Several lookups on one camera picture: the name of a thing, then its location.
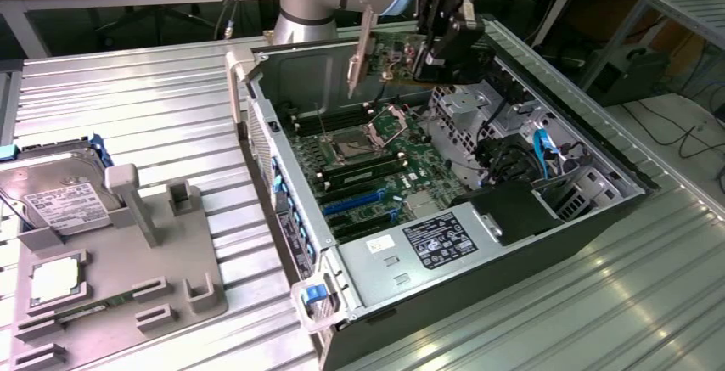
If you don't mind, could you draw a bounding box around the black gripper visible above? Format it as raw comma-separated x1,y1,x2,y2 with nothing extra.
413,0,496,87

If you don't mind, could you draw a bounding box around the green GPU with metal bracket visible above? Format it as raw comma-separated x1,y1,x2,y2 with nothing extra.
345,4,451,101

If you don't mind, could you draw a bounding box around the metal disk bay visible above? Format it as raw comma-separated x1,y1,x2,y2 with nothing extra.
429,83,549,145

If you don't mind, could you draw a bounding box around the metal socket cover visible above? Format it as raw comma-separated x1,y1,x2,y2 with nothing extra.
366,104,411,138

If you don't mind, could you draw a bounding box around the black RAM slot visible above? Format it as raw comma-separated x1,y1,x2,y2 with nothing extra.
290,106,370,135

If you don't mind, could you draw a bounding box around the green motherboard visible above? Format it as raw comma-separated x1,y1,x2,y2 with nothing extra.
286,98,484,245

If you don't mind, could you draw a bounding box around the black box on floor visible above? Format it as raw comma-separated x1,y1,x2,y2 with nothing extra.
587,47,671,108

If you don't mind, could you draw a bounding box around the CPU socket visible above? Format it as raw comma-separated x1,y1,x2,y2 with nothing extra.
330,129,370,165

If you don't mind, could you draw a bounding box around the green RAM stick in slot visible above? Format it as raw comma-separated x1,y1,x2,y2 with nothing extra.
321,160,408,186

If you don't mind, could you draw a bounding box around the tall grey corner fixture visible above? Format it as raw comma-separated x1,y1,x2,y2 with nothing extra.
226,49,272,125

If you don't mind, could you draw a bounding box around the silver chipset heatsink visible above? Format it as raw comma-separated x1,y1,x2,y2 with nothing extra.
404,194,443,216

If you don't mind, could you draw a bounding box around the metal slat shelf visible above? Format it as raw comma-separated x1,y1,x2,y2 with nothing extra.
639,0,725,76

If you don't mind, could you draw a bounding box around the long blue expansion slot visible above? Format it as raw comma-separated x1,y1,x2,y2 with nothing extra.
321,189,388,216

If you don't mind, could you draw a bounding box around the black plastic air shroud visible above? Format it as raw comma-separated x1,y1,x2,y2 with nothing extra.
468,181,569,248

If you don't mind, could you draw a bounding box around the black expansion slot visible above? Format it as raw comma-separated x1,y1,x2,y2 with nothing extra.
330,212,400,239

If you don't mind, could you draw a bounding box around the black stand base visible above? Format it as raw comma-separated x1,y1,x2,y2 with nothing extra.
94,2,218,48

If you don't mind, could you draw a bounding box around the silver power supply with label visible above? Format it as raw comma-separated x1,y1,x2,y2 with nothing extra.
336,202,512,309

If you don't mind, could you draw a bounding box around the black open PC case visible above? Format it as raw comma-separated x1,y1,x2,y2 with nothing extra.
226,17,662,371

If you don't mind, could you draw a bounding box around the blue case latch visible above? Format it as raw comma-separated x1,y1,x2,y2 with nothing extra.
300,285,332,305

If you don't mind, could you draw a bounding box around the blue disk caddy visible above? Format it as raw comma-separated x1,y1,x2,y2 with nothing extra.
0,132,117,177

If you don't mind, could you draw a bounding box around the grey corner fixture with latch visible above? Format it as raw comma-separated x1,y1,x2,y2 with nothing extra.
289,272,342,332

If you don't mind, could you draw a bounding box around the silver hard disk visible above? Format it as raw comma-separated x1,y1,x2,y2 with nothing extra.
0,149,114,237

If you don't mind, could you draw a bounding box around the grey parts rack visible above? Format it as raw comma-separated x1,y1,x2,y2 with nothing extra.
11,162,232,371

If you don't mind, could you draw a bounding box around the silver CPU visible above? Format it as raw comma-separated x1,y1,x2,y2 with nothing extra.
30,257,82,303

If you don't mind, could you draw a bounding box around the black wire bundle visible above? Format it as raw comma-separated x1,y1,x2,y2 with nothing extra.
475,132,547,186

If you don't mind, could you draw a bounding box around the blue wire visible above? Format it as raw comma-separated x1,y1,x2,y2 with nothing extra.
532,127,556,182

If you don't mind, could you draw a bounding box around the hanging black cable with plug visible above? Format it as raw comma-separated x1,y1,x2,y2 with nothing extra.
222,0,252,42

